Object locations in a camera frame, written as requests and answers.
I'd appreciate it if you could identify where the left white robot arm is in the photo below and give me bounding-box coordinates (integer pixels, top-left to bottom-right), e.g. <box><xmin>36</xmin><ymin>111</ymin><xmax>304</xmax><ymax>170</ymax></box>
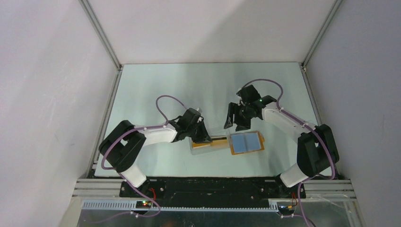
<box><xmin>98</xmin><ymin>108</ymin><xmax>212</xmax><ymax>197</ymax></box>

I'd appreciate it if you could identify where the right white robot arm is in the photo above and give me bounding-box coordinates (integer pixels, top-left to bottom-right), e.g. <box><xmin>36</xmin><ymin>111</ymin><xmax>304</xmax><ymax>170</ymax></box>
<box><xmin>224</xmin><ymin>85</ymin><xmax>340</xmax><ymax>198</ymax></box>

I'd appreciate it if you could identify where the aluminium frame post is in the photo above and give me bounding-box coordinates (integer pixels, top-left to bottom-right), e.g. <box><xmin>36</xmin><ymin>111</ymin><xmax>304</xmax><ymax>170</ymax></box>
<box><xmin>301</xmin><ymin>0</ymin><xmax>344</xmax><ymax>123</ymax></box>
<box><xmin>79</xmin><ymin>0</ymin><xmax>122</xmax><ymax>176</ymax></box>

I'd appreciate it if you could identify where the orange card holder wallet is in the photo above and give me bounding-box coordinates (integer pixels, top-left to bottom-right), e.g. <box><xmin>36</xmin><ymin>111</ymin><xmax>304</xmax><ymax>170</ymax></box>
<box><xmin>227</xmin><ymin>131</ymin><xmax>265</xmax><ymax>155</ymax></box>

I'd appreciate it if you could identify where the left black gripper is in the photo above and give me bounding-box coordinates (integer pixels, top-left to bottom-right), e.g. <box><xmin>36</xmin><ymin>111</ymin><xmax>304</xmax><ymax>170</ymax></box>
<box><xmin>187</xmin><ymin>119</ymin><xmax>212</xmax><ymax>144</ymax></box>

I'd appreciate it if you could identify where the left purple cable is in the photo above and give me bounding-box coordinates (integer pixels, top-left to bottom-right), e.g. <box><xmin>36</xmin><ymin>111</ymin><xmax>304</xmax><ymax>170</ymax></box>
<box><xmin>100</xmin><ymin>95</ymin><xmax>189</xmax><ymax>218</ymax></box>

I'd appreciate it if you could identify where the left aluminium frame post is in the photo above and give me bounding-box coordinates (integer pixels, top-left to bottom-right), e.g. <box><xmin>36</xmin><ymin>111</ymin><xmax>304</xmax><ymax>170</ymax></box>
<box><xmin>79</xmin><ymin>0</ymin><xmax>122</xmax><ymax>176</ymax></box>

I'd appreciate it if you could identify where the right aluminium frame post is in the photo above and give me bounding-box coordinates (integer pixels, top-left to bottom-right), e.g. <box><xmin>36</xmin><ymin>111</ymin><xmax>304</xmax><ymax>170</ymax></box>
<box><xmin>301</xmin><ymin>0</ymin><xmax>344</xmax><ymax>123</ymax></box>

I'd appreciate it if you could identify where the grey slotted cable duct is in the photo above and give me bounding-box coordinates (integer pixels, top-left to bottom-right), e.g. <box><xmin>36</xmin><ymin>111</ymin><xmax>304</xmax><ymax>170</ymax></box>
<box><xmin>82</xmin><ymin>200</ymin><xmax>279</xmax><ymax>212</ymax></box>

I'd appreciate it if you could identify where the gold credit card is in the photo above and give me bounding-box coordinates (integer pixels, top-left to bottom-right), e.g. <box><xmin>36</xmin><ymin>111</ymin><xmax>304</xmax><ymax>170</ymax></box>
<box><xmin>210</xmin><ymin>136</ymin><xmax>228</xmax><ymax>148</ymax></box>
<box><xmin>191</xmin><ymin>141</ymin><xmax>212</xmax><ymax>149</ymax></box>

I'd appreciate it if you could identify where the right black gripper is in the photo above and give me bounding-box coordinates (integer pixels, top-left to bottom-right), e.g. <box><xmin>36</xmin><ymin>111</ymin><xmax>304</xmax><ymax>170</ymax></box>
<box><xmin>224</xmin><ymin>103</ymin><xmax>254</xmax><ymax>132</ymax></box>

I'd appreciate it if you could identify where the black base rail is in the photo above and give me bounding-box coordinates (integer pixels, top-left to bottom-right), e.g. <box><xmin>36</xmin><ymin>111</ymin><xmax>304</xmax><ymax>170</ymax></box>
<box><xmin>119</xmin><ymin>177</ymin><xmax>306</xmax><ymax>209</ymax></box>

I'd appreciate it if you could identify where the clear plastic card box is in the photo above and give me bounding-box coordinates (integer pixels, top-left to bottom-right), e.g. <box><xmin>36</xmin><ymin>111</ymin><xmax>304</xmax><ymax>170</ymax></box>
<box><xmin>189</xmin><ymin>134</ymin><xmax>229</xmax><ymax>155</ymax></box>

